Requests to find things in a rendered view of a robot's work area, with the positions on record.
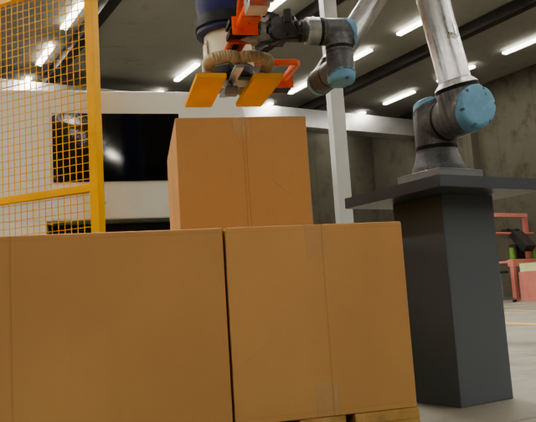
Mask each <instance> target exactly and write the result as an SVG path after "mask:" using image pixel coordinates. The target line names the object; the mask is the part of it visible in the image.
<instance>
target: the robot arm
mask: <svg viewBox="0 0 536 422"><path fill-rule="evenodd" d="M386 2H387V0H359V1H358V3H357V5H356V6H355V8H354V9H353V11H352V12H351V14H350V15H349V17H348V18H343V17H341V18H316V17H314V16H311V17H306V18H304V20H300V21H299V23H298V21H297V19H296V17H295V15H294V13H293V12H292V10H291V9H290V8H285V9H283V16H282V17H279V14H276V13H273V12H269V11H268V13H267V14H266V16H265V18H263V17H262V16H261V20H260V23H262V24H265V23H266V26H265V33H262V34H261V35H253V36H246V37H243V38H242V39H241V40H242V41H244V42H246V43H249V44H251V46H256V45H257V44H267V47H283V45H284V44H285V42H294V43H304V45H306V46H325V50H326V53H325V54H324V56H323V57H322V58H321V60H320V61H319V63H318V64H317V67H316V68H315V69H314V70H313V71H312V72H311V73H310V74H309V75H308V76H307V87H308V89H309V90H310V91H311V92H312V93H313V94H314V95H326V94H328V93H329V92H330V91H331V90H333V89H334V88H344V87H348V86H349V85H352V84H353V83H354V81H355V75H356V71H355V68H354V57H353V55H354V53H355V52H356V50H357V48H358V46H359V45H360V44H361V42H362V41H363V38H364V37H365V35H366V34H367V32H368V31H369V29H370V28H371V26H372V24H373V23H374V20H375V19H376V18H377V17H378V15H379V13H380V11H381V10H382V8H383V6H384V5H385V3H386ZM416 3H417V7H418V10H419V13H420V19H421V22H422V25H423V29H424V31H425V37H426V40H427V43H428V47H429V50H430V56H431V58H432V62H433V65H434V69H435V74H436V78H437V80H438V84H439V85H438V88H437V89H436V91H435V96H434V97H432V96H430V97H426V98H424V99H422V100H419V101H417V102H416V103H415V104H414V107H413V121H414V130H415V149H416V158H415V163H414V166H413V169H412V174H413V173H417V172H422V171H425V170H429V169H432V168H436V167H453V168H466V166H465V163H464V162H463V160H462V158H461V155H460V153H459V152H458V145H457V138H460V137H463V136H466V135H469V134H471V133H473V132H477V131H480V130H481V129H482V128H484V127H485V126H487V125H488V124H489V123H490V122H491V121H492V119H493V117H494V115H495V111H496V105H495V103H494V102H495V100H494V97H493V95H492V93H491V92H490V90H489V89H488V88H486V87H483V86H482V85H480V84H479V81H478V79H477V78H475V77H473V76H471V73H470V70H469V67H468V63H467V61H466V55H465V52H464V48H463V45H462V42H461V37H460V34H459V30H458V27H457V24H456V19H455V15H454V12H453V9H452V6H451V0H416ZM268 21H271V22H268ZM273 44H275V45H279V46H271V45H273Z"/></svg>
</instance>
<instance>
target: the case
mask: <svg viewBox="0 0 536 422"><path fill-rule="evenodd" d="M167 177H168V196H169V213H170V229H214V228H221V229H225V228H236V227H259V226H282V225H304V224H313V217H312V195H311V183H310V171H309V160H308V148H307V125H306V117H305V116H257V117H199V118H175V121H174V125H173V134H172V138H171V142H170V147H169V152H168V156H167Z"/></svg>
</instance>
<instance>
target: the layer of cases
mask: <svg viewBox="0 0 536 422"><path fill-rule="evenodd" d="M416 406H417V403H416V392H415V375H414V365H413V355H412V346H411V336H410V318H409V308H408V299H407V289H406V279H405V262H404V251H403V242H402V233H401V223H400V221H394V222H371V223H348V224H304V225H282V226H259V227H236V228H225V229H221V228H214V229H170V230H147V231H124V232H102V233H79V234H35V235H13V236H0V422H285V421H293V420H300V419H315V418H322V417H330V416H338V415H345V414H361V413H368V412H376V411H384V410H392V409H406V408H414V407H416Z"/></svg>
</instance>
